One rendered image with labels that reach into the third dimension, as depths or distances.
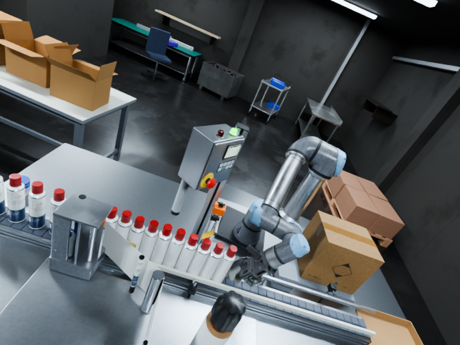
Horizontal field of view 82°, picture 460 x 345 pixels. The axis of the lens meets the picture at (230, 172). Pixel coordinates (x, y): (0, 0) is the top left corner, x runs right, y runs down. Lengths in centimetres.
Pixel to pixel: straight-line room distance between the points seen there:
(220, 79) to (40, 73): 466
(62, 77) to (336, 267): 224
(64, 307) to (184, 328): 38
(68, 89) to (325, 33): 621
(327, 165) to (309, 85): 644
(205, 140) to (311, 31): 681
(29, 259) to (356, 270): 139
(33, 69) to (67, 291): 197
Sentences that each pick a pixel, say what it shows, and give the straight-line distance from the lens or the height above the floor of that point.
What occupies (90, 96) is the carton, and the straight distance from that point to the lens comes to 237.
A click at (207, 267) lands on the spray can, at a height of 97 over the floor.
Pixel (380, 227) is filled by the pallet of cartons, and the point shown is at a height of 25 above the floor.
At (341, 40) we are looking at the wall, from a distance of 760.
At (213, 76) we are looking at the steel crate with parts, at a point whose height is 43.
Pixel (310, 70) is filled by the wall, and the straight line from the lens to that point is 755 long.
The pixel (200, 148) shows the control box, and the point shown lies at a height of 143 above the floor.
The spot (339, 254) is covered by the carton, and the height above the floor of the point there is 107.
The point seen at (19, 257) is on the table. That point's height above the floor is 83.
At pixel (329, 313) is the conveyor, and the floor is 88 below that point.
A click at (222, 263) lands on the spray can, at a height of 101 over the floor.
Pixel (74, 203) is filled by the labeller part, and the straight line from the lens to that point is 97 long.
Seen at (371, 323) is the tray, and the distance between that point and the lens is 164.
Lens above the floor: 180
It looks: 29 degrees down
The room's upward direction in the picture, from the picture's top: 24 degrees clockwise
